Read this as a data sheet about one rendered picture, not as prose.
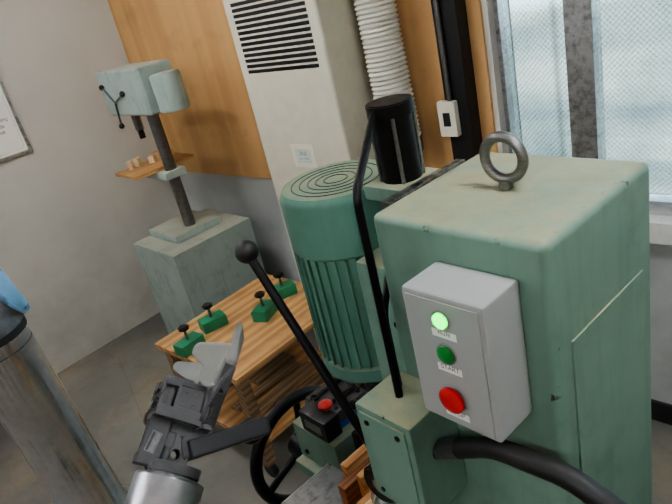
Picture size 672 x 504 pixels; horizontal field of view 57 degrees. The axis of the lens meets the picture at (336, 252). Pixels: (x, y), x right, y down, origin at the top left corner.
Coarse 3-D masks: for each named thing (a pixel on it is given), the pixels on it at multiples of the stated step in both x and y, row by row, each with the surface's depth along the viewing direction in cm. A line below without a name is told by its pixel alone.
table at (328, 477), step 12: (300, 456) 131; (300, 468) 130; (312, 468) 127; (324, 468) 122; (336, 468) 121; (312, 480) 120; (324, 480) 119; (336, 480) 119; (300, 492) 118; (312, 492) 117; (324, 492) 117; (336, 492) 116
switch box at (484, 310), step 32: (416, 288) 61; (448, 288) 59; (480, 288) 58; (512, 288) 57; (416, 320) 62; (480, 320) 55; (512, 320) 58; (416, 352) 64; (480, 352) 57; (512, 352) 59; (448, 384) 63; (480, 384) 59; (512, 384) 60; (448, 416) 65; (480, 416) 61; (512, 416) 62
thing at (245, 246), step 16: (240, 256) 88; (256, 256) 89; (256, 272) 89; (272, 288) 89; (288, 320) 88; (304, 336) 88; (320, 368) 88; (336, 384) 88; (336, 400) 88; (352, 416) 87; (368, 464) 87; (368, 480) 88; (384, 496) 86
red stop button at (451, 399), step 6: (444, 390) 62; (450, 390) 62; (444, 396) 62; (450, 396) 62; (456, 396) 61; (444, 402) 63; (450, 402) 62; (456, 402) 62; (462, 402) 61; (450, 408) 63; (456, 408) 62; (462, 408) 62
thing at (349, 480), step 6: (366, 462) 115; (360, 468) 114; (354, 474) 112; (348, 480) 112; (354, 480) 111; (342, 486) 111; (348, 486) 110; (354, 486) 111; (342, 492) 111; (348, 492) 111; (354, 492) 112; (360, 492) 113; (342, 498) 112; (348, 498) 111; (354, 498) 112; (360, 498) 113
